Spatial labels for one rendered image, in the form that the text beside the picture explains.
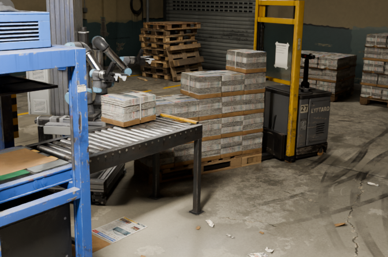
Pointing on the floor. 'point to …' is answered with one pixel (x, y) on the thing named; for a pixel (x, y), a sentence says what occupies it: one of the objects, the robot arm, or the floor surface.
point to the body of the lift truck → (309, 142)
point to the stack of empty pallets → (159, 50)
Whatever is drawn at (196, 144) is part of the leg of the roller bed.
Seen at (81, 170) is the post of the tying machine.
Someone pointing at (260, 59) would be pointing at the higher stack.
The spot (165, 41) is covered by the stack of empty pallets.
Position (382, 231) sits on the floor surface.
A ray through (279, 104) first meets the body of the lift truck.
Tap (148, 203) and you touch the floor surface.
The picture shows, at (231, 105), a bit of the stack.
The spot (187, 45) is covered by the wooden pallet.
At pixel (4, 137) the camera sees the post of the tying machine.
